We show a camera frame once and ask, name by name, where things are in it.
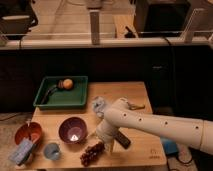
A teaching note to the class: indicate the red-orange bowl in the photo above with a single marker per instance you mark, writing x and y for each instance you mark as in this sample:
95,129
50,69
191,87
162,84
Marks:
32,131

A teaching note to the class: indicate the wooden table board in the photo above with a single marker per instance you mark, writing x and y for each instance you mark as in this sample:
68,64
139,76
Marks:
145,153

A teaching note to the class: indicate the light blue cup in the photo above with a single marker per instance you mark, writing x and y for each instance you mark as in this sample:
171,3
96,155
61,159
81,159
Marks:
52,151

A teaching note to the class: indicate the black rectangular block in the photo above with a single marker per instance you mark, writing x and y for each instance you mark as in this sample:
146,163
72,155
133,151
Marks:
122,140

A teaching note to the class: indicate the purple bowl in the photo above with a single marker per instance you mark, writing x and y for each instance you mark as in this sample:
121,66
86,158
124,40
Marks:
73,130

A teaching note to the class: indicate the bunch of red grapes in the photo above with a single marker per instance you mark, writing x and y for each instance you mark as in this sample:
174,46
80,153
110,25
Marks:
92,153

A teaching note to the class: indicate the blue object beside table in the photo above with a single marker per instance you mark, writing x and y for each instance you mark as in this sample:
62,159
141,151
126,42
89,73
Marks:
169,146

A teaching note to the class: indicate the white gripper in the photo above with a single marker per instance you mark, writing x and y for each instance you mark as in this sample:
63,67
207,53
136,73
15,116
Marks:
106,132

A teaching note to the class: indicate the orange-headed brush with black handle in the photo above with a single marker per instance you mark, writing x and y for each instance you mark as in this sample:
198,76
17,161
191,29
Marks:
66,84

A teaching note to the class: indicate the crumpled blue-white cloth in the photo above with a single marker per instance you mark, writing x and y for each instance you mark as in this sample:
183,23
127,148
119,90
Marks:
99,105

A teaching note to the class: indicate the grey metal post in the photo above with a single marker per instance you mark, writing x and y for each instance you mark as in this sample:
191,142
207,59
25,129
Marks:
95,29

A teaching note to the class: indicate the green yellow toy object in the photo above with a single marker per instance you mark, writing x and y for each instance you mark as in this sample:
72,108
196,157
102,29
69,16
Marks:
136,107

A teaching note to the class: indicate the green plastic tray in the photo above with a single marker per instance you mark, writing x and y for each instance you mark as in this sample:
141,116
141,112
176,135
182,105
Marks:
49,97

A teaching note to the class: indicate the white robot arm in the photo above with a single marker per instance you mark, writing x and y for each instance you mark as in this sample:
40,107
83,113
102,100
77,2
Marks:
195,133

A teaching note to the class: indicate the blue sponge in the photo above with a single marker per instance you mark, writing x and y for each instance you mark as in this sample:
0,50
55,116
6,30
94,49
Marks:
22,152

